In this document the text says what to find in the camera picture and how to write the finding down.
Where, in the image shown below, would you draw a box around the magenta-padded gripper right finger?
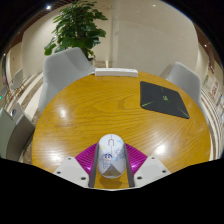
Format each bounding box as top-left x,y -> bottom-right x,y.
123,142 -> 172,189

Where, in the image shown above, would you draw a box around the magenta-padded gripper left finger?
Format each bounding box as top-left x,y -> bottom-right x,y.
53,142 -> 100,189

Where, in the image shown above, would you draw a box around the white cartoon-print computer mouse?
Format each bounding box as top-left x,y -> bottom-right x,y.
97,133 -> 127,180

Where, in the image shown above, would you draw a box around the black mouse pad green lines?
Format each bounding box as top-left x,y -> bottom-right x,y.
139,80 -> 191,120

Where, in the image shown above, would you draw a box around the grey armchair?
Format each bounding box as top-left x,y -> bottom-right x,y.
0,103 -> 36,163

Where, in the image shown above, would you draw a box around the grey shell chair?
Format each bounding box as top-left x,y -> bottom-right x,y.
164,61 -> 210,125
37,46 -> 97,114

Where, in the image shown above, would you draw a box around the white power strip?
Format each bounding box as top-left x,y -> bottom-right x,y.
94,67 -> 139,78

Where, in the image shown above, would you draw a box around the small grey chair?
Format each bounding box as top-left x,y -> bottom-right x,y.
9,68 -> 25,92

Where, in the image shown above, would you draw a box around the green potted plant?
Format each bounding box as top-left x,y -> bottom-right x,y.
43,0 -> 109,63

